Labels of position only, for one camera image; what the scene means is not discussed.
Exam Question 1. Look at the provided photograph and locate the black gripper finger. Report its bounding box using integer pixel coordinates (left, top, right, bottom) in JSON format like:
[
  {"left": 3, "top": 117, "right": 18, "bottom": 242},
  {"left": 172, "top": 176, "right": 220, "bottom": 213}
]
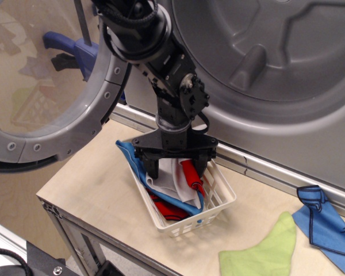
[
  {"left": 193, "top": 156, "right": 209, "bottom": 177},
  {"left": 143, "top": 159, "right": 159, "bottom": 179}
]

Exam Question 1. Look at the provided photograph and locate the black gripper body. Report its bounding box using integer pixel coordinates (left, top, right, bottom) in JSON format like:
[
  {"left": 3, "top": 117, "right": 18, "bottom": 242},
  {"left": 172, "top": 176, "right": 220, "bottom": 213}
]
[{"left": 132, "top": 128, "right": 218, "bottom": 166}]

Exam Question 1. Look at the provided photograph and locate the small red cloth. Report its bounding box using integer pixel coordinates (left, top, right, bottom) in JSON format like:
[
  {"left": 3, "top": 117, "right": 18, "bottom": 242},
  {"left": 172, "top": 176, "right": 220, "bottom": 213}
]
[{"left": 181, "top": 159, "right": 205, "bottom": 197}]

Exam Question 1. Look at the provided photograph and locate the grey cloth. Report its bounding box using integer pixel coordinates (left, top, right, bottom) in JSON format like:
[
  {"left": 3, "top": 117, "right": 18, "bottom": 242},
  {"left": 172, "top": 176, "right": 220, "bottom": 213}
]
[{"left": 145, "top": 158, "right": 202, "bottom": 209}]

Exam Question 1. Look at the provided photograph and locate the plain blue cloth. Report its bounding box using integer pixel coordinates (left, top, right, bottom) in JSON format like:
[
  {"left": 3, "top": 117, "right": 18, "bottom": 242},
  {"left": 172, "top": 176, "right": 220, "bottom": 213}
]
[{"left": 116, "top": 140, "right": 204, "bottom": 216}]

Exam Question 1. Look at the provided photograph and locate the white plastic laundry basket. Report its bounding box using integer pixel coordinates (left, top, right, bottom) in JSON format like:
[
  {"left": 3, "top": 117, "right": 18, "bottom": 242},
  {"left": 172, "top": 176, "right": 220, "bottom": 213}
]
[{"left": 129, "top": 161, "right": 236, "bottom": 237}]

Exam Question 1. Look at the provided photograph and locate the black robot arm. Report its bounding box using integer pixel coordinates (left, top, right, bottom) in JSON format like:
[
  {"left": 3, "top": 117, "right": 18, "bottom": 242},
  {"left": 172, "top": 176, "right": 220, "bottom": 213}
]
[{"left": 95, "top": 1, "right": 218, "bottom": 178}]

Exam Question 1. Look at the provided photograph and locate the grey toy washing machine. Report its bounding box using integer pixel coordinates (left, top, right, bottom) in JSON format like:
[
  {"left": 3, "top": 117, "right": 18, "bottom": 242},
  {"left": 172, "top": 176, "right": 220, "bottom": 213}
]
[{"left": 123, "top": 0, "right": 345, "bottom": 199}]

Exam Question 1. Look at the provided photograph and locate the grey round machine door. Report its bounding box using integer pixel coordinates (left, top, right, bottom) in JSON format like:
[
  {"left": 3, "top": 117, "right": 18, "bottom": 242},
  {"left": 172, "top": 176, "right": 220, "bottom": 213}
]
[{"left": 0, "top": 1, "right": 131, "bottom": 174}]

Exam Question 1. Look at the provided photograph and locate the red shirt with black trim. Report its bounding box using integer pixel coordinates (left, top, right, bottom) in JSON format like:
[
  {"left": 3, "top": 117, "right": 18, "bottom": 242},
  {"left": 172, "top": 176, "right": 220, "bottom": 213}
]
[{"left": 146, "top": 189, "right": 189, "bottom": 221}]

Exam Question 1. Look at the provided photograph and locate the light green cloth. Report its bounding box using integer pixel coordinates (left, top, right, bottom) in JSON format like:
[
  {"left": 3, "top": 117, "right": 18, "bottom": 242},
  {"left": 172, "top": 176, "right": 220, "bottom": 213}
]
[{"left": 218, "top": 212, "right": 296, "bottom": 275}]

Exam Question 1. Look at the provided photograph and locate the blue shirt with black outline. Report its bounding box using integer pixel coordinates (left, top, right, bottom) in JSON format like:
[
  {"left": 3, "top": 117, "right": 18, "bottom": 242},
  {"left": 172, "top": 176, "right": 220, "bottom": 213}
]
[{"left": 292, "top": 185, "right": 345, "bottom": 273}]

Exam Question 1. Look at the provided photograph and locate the aluminium table frame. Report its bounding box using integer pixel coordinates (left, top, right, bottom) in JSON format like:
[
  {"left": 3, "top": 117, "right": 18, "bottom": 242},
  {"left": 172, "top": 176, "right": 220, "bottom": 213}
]
[{"left": 0, "top": 103, "right": 345, "bottom": 276}]

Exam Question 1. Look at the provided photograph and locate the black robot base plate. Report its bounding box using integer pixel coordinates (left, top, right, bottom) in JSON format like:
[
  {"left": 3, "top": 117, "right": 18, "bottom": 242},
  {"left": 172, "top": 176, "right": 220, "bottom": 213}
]
[{"left": 0, "top": 240, "right": 67, "bottom": 276}]

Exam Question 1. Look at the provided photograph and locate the black braided cable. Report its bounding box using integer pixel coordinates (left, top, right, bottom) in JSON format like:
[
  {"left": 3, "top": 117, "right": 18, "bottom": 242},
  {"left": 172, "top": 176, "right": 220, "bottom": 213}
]
[{"left": 0, "top": 248, "right": 32, "bottom": 276}]

